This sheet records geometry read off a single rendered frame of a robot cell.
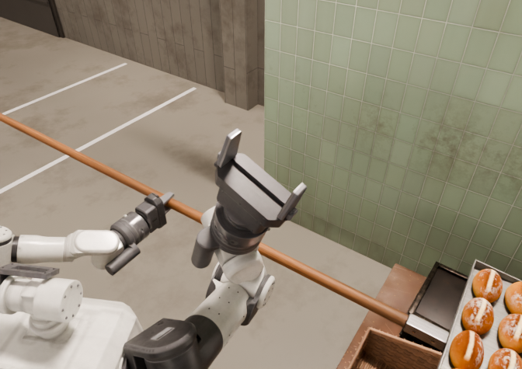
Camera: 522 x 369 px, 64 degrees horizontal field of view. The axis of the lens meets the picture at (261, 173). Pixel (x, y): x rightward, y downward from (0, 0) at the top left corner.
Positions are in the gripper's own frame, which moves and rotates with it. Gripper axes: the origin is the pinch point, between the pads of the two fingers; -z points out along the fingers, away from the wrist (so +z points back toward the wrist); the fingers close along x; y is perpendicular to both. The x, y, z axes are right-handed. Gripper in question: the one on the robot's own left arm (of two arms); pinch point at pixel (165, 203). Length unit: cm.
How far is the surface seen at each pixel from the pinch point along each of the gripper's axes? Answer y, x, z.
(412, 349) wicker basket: 78, 45, -27
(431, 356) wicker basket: 84, 44, -27
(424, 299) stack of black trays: 76, 41, -46
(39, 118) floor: -299, 119, -107
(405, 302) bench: 69, 61, -57
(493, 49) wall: 64, -24, -123
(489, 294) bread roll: 89, -2, -19
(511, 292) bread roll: 93, -3, -22
